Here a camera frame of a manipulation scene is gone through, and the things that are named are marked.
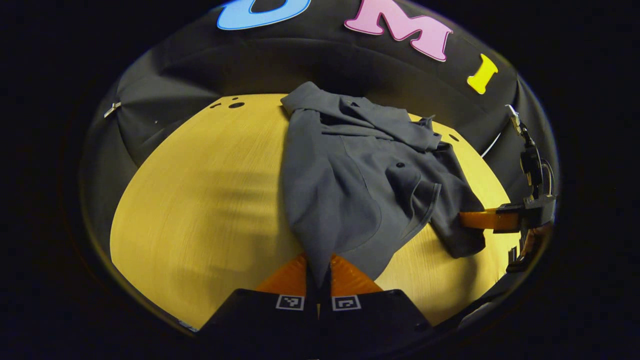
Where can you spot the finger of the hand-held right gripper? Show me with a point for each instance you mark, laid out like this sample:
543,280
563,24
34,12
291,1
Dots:
487,220

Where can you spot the black backdrop cloth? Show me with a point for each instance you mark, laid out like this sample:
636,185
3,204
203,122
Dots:
320,60

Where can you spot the silver metal clip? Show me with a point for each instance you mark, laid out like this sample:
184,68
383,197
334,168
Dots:
513,116
112,109

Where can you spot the thin white rod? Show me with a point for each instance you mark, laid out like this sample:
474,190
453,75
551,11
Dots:
492,145

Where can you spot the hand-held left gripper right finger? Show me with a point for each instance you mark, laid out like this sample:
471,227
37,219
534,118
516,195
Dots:
375,320

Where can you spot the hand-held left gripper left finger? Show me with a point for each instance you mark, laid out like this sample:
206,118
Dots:
260,322

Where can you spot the grey button shirt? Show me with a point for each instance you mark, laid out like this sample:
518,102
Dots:
350,190

